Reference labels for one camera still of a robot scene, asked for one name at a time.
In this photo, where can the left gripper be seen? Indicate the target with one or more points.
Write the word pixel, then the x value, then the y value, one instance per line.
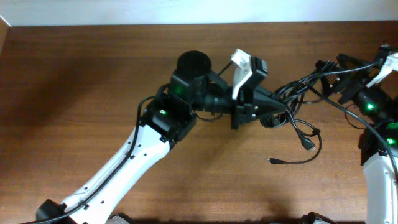
pixel 245 106

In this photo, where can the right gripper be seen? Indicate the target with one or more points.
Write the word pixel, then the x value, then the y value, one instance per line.
pixel 347 86

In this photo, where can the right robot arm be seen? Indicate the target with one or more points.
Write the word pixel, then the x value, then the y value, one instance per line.
pixel 378 146

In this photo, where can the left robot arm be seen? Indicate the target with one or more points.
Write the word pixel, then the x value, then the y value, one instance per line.
pixel 163 120

